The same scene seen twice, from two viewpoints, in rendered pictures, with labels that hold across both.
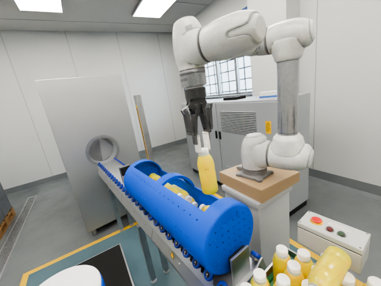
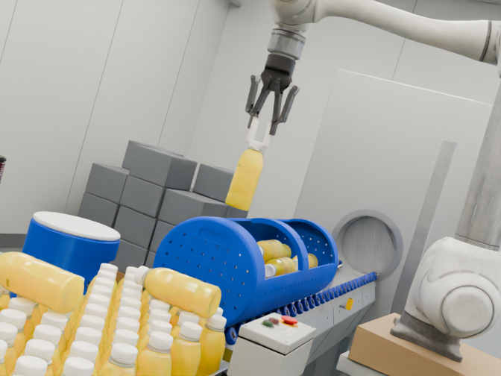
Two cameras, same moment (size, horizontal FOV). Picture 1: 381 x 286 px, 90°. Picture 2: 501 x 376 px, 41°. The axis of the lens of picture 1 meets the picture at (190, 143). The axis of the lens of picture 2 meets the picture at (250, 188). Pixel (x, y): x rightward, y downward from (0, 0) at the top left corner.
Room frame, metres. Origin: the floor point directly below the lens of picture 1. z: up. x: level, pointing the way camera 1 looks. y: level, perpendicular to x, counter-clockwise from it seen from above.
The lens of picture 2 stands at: (-0.28, -1.47, 1.42)
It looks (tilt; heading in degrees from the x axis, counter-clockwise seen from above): 3 degrees down; 55
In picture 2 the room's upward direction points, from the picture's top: 17 degrees clockwise
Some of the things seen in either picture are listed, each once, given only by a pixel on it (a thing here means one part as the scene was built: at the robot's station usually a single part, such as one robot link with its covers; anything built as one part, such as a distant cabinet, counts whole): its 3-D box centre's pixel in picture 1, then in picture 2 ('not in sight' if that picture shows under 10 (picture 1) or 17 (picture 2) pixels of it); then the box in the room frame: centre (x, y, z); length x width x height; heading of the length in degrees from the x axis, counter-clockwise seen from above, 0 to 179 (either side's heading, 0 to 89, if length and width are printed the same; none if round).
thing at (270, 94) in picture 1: (271, 94); not in sight; (2.26, -1.02, 1.48); 0.24 x 0.12 x 0.08; 37
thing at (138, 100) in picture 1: (153, 172); (391, 327); (2.00, 0.46, 0.85); 0.06 x 0.06 x 1.70; 35
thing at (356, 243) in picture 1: (330, 238); (273, 350); (0.58, -0.47, 1.05); 0.20 x 0.10 x 0.10; 35
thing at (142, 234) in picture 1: (147, 254); not in sight; (1.41, 0.54, 0.31); 0.06 x 0.06 x 0.63; 35
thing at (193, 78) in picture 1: (193, 79); (285, 46); (0.69, -0.04, 1.70); 0.09 x 0.09 x 0.06
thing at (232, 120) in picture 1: (231, 144); not in sight; (2.97, -0.67, 0.72); 2.15 x 0.54 x 1.45; 29
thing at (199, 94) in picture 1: (196, 100); (277, 74); (0.69, -0.04, 1.63); 0.08 x 0.07 x 0.09; 125
